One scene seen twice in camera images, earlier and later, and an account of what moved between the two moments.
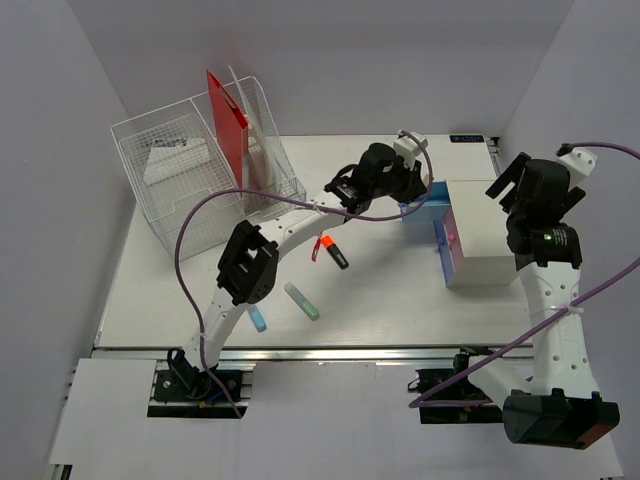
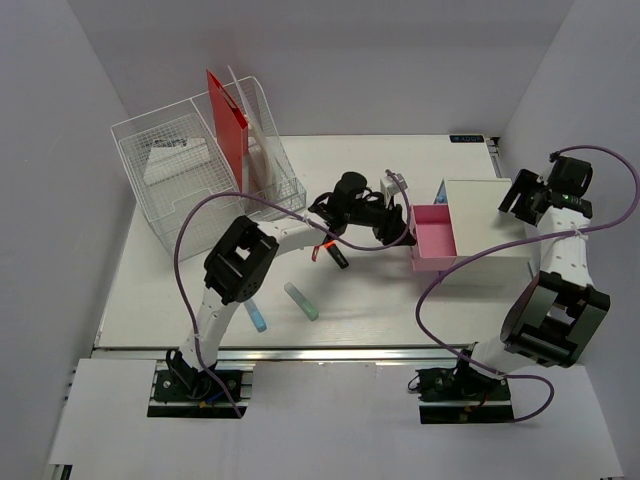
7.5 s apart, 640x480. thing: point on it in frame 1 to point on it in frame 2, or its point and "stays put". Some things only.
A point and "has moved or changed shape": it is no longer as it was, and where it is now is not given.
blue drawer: [434, 210] has moved or changed shape
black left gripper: [413, 184] to [396, 233]
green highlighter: [301, 301] stays put
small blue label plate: [466, 138] stays put
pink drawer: [454, 239] has moved or changed shape
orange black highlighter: [330, 244] stays put
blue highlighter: [257, 318] stays put
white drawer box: [481, 224] stays put
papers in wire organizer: [169, 157] stays put
